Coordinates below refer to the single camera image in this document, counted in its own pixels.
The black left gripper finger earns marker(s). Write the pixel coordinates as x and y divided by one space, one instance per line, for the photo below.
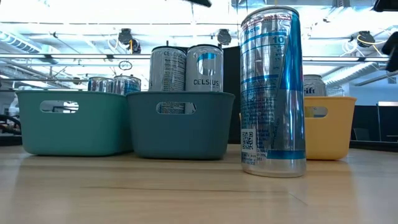
203 2

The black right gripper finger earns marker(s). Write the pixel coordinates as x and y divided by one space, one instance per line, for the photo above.
387 5
393 53

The silver Celsius can black lid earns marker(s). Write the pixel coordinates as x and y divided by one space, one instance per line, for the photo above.
205 71
168 68

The white and blue Spindrift can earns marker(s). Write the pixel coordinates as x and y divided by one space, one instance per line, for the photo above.
315 87

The yellow plastic bin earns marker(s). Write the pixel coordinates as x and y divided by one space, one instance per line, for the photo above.
332 137

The slim blue-silver Red Bull can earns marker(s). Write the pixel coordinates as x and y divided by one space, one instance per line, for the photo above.
127 84
273 93

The white-top cans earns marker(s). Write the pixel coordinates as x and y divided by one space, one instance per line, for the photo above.
100 84

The dark blue-teal plastic bin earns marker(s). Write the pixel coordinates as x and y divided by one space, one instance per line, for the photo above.
186 137

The light teal plastic bin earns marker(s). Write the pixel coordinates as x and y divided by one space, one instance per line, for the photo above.
77 133

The black low partition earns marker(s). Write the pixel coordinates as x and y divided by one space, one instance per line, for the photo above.
373 124

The black folding partition screen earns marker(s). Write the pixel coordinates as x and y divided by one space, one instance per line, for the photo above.
231 77

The white ventilation duct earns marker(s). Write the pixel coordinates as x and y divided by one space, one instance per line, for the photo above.
348 73

